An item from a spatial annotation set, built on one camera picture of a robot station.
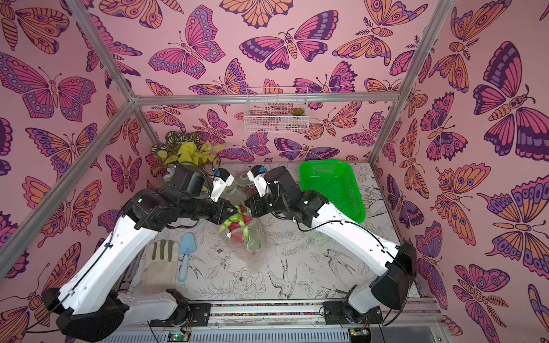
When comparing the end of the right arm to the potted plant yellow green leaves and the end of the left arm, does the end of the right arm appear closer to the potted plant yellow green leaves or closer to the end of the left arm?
the end of the left arm

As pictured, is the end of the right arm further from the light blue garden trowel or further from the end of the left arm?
the light blue garden trowel

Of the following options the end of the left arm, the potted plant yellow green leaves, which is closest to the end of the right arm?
the end of the left arm

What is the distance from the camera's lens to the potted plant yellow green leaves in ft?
3.00
